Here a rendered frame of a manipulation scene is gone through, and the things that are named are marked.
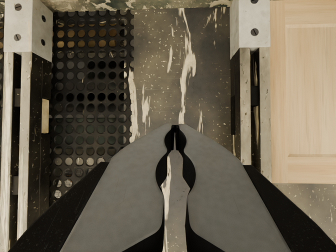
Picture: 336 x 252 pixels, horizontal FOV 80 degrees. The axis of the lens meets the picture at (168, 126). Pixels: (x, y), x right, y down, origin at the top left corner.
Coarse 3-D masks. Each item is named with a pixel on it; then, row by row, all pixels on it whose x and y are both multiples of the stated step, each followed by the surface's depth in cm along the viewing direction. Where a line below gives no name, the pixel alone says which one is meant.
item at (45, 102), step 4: (44, 100) 47; (48, 100) 48; (44, 104) 47; (48, 104) 48; (44, 108) 47; (48, 108) 48; (44, 112) 47; (48, 112) 49; (44, 116) 47; (44, 120) 47; (44, 124) 47; (44, 128) 47; (44, 132) 47
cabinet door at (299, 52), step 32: (288, 0) 45; (320, 0) 45; (288, 32) 45; (320, 32) 45; (288, 64) 45; (320, 64) 45; (288, 96) 45; (320, 96) 44; (288, 128) 45; (320, 128) 44; (288, 160) 44; (320, 160) 44
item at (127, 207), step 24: (144, 144) 10; (168, 144) 11; (120, 168) 8; (144, 168) 8; (96, 192) 7; (120, 192) 7; (144, 192) 7; (96, 216) 6; (120, 216) 6; (144, 216) 6; (72, 240) 6; (96, 240) 6; (120, 240) 6; (144, 240) 6
